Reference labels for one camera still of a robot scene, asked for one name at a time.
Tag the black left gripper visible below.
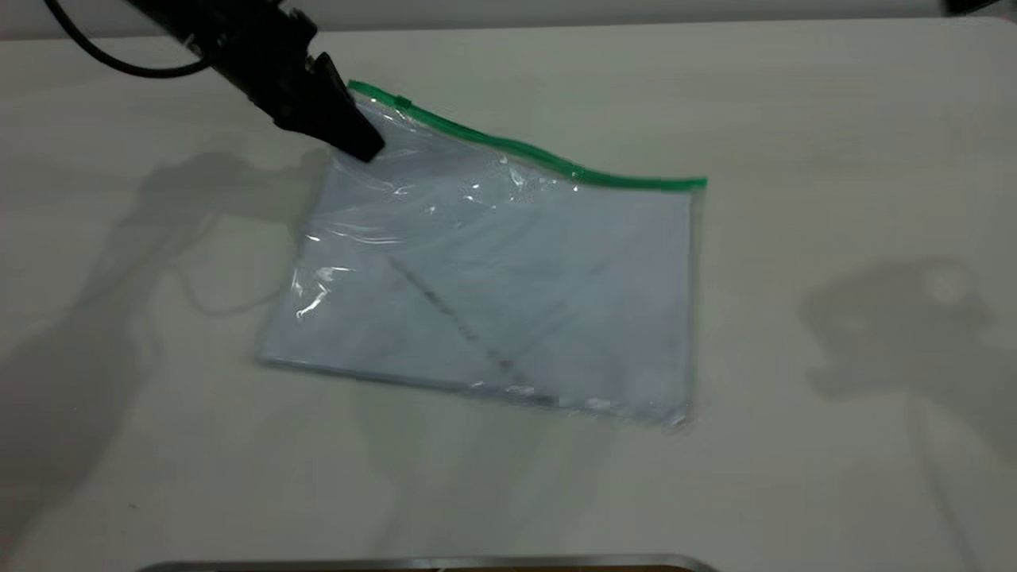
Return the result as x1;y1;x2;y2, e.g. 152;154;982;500
127;0;387;164

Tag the clear zipper bag green zip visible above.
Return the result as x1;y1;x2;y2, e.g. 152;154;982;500
256;79;709;430

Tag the white paper sheet inside bag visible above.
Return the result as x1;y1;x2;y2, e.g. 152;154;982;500
259;119;694;423

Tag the silver metal rim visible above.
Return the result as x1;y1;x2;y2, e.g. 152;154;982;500
135;554;721;572

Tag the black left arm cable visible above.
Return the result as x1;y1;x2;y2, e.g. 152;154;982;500
44;0;217;79

